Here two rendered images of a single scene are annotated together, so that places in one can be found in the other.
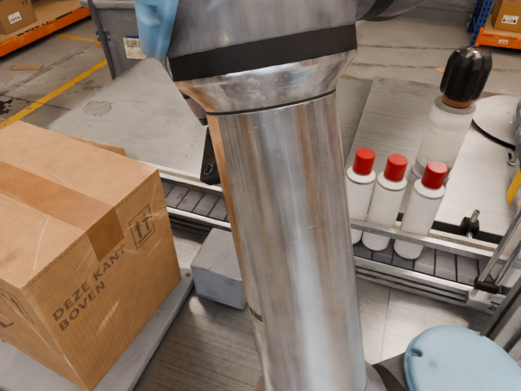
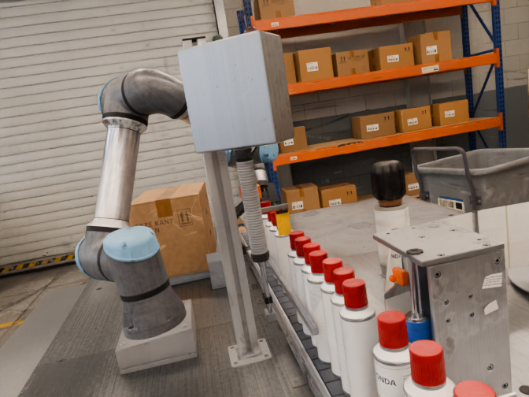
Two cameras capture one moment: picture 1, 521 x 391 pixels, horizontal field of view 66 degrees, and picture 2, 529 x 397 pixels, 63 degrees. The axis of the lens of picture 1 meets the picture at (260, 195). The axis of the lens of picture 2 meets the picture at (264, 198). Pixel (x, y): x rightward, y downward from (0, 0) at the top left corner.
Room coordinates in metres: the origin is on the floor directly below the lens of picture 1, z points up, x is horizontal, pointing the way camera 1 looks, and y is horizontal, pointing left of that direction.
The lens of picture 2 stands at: (-0.03, -1.20, 1.34)
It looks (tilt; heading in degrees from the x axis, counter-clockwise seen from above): 11 degrees down; 61
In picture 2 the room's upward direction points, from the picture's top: 9 degrees counter-clockwise
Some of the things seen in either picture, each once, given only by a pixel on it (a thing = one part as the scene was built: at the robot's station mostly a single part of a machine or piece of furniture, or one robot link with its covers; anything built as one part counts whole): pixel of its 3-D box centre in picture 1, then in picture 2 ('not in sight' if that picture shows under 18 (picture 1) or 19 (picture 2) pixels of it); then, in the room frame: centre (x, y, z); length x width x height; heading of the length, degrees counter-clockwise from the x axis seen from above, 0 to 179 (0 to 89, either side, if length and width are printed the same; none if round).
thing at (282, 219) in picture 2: (515, 183); (283, 222); (0.46, -0.38, 1.09); 0.03 x 0.01 x 0.06; 160
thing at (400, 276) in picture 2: not in sight; (397, 276); (0.40, -0.77, 1.08); 0.03 x 0.02 x 0.02; 70
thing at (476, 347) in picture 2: not in sight; (436, 330); (0.42, -0.82, 1.01); 0.14 x 0.13 x 0.26; 70
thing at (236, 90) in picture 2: not in sight; (238, 95); (0.36, -0.46, 1.38); 0.17 x 0.10 x 0.19; 125
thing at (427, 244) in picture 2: not in sight; (431, 239); (0.42, -0.82, 1.14); 0.14 x 0.11 x 0.01; 70
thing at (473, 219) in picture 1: (466, 231); not in sight; (0.55, -0.41, 0.89); 0.03 x 0.03 x 0.12; 70
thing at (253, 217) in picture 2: not in sight; (252, 205); (0.32, -0.51, 1.18); 0.04 x 0.04 x 0.21
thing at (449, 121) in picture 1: (450, 117); (391, 218); (0.76, -0.41, 1.03); 0.09 x 0.09 x 0.30
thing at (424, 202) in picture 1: (420, 212); (287, 254); (0.51, -0.29, 0.98); 0.05 x 0.05 x 0.20
